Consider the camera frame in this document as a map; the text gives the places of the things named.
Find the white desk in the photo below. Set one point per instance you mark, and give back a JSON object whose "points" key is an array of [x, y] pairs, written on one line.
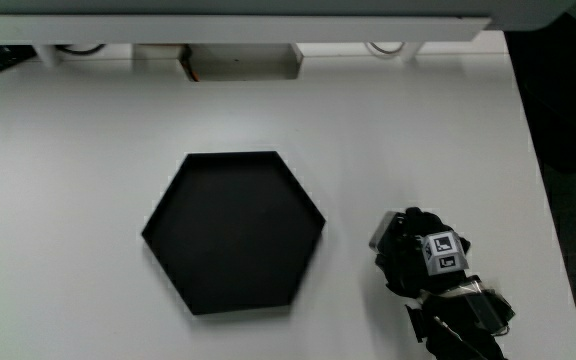
{"points": [[68, 175]]}

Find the white desk shelf rail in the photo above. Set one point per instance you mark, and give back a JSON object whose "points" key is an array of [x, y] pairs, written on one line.
{"points": [[218, 29]]}

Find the person's right hand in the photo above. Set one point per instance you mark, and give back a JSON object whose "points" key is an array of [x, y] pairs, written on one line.
{"points": [[408, 260]]}

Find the black crinkled bag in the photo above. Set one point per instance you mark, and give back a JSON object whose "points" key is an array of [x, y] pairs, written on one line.
{"points": [[5, 57]]}

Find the small grey speaker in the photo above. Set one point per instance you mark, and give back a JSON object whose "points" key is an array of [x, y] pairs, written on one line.
{"points": [[381, 234]]}

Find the black hexagonal tray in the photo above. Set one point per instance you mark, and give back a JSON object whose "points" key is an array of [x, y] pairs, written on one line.
{"points": [[233, 235]]}

